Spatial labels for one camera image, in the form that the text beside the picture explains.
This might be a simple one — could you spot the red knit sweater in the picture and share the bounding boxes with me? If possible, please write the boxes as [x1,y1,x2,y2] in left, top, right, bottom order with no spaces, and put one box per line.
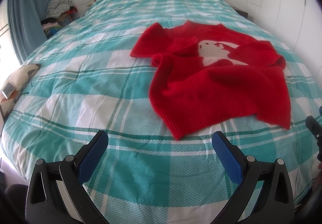
[130,21,291,140]

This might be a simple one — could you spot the pile of clothes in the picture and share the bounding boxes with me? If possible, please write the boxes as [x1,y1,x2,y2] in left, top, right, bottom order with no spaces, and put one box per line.
[41,0,77,39]

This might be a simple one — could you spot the white wardrobe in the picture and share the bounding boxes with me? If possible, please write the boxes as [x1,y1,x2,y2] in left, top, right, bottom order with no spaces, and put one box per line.
[247,0,321,77]

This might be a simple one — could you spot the silver phone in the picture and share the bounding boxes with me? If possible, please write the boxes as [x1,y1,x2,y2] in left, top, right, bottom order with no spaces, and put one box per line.
[2,82,16,99]

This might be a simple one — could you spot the dark bedside table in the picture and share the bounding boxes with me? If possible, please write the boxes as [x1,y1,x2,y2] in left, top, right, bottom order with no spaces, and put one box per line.
[233,7,248,19]

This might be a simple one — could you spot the patterned beige pillow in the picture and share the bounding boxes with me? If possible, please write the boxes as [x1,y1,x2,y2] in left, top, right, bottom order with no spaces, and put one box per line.
[1,63,41,121]

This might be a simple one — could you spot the teal plaid bed cover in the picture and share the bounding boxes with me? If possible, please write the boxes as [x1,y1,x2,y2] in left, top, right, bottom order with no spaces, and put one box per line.
[1,0,321,223]

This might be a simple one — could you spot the blue curtain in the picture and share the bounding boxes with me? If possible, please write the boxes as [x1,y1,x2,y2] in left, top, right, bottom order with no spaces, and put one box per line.
[7,0,52,63]

